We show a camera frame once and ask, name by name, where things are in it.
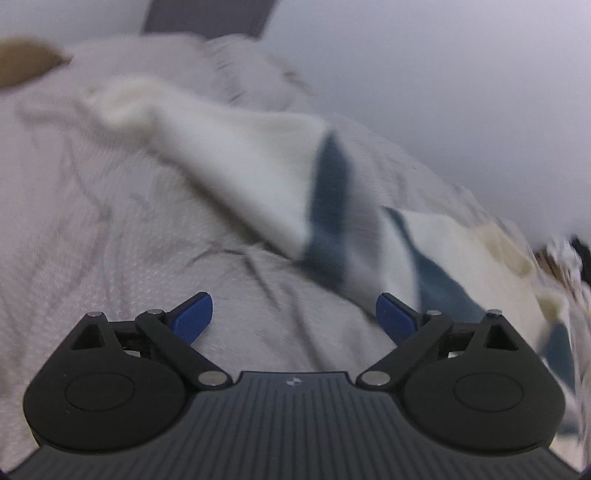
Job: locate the black garment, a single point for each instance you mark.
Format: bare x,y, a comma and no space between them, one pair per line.
583,251

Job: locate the white blue striped sweater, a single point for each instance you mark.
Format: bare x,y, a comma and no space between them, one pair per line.
289,177

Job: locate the brown object at bedside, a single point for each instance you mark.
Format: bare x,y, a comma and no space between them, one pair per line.
24,59

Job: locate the white crumpled garment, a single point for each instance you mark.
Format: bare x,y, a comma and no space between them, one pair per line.
559,260

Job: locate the grey bed sheet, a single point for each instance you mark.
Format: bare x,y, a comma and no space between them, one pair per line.
90,223

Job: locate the grey door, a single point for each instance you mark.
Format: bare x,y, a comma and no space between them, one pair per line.
209,18

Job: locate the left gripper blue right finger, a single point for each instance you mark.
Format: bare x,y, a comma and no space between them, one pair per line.
421,338

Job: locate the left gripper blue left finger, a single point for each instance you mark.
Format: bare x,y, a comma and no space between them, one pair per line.
151,352

